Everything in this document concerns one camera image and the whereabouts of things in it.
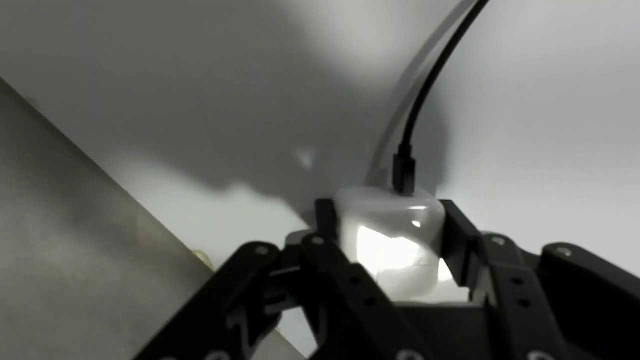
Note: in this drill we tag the white charger adapter block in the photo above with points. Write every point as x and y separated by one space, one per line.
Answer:
397 238

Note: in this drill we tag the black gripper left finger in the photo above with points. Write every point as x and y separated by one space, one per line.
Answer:
242 303

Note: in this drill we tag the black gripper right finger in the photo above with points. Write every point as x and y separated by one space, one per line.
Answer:
559 305

